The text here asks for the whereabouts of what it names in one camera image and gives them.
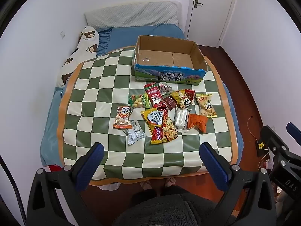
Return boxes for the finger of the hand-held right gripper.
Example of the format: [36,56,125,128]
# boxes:
[260,125,290,162]
[286,122,301,146]

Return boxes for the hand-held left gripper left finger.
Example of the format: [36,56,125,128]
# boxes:
[26,142,104,226]

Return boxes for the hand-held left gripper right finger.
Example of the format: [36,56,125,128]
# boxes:
[199,142,277,226]

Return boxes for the long red snack packet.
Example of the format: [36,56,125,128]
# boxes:
[144,82,164,109]

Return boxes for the cardboard box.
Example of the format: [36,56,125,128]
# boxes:
[134,35,207,86]

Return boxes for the white cloth under bed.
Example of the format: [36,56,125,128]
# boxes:
[97,182,121,191]

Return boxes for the green checkered mat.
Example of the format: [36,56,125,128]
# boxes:
[57,46,238,186]

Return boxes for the silver white snack packet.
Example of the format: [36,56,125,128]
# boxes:
[125,121,147,146]

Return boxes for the silver wafer packet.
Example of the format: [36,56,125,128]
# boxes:
[174,106,192,132]

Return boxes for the orange panda snack packet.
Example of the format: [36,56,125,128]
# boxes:
[113,106,133,130]

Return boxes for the blue bed sheet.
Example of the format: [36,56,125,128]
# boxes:
[40,24,245,166]

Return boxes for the yellow biscuit packet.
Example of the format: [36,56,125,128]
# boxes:
[196,93,218,118]

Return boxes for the large yellow noodle packet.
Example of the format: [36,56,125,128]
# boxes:
[141,108,178,145]

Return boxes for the person's grey fuzzy legs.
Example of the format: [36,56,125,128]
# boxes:
[112,186,227,226]

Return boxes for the yellow panda snack packet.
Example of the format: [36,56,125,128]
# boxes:
[171,90,194,110]

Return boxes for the red triangular snack packet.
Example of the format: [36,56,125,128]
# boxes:
[185,89,196,102]

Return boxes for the dark red small packet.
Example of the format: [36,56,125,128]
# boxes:
[163,96,177,111]

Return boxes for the green nut packet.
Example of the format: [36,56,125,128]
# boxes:
[128,92,151,110]

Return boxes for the pale green candy packet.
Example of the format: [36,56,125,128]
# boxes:
[159,82,175,95]

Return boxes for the bear print pillow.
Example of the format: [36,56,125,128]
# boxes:
[56,25,100,88]

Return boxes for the white door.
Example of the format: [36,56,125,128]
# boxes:
[187,0,238,48]

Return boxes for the grey pillow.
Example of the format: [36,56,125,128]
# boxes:
[84,1,182,30]

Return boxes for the thin white wire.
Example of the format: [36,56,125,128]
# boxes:
[247,116,270,151]

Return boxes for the black cable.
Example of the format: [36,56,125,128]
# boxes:
[0,155,27,226]

